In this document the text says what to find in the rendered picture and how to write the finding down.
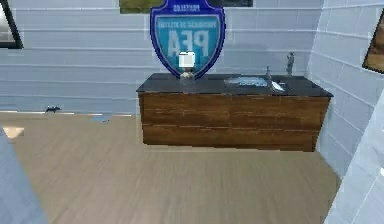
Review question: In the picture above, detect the brown framed picture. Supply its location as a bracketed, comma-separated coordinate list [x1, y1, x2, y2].
[361, 7, 384, 75]

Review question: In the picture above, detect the blue shield wall sign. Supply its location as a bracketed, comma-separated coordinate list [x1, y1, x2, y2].
[149, 0, 227, 80]

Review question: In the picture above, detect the silver sink faucet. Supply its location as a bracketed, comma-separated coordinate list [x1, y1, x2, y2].
[264, 65, 274, 88]

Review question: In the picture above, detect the brown wooden sink cabinet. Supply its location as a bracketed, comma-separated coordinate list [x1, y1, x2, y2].
[135, 72, 334, 153]

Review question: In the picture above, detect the steel sink basin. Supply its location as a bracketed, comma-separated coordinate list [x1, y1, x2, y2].
[223, 75, 290, 94]

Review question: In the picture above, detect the black framed window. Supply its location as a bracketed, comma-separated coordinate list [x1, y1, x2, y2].
[0, 0, 24, 50]

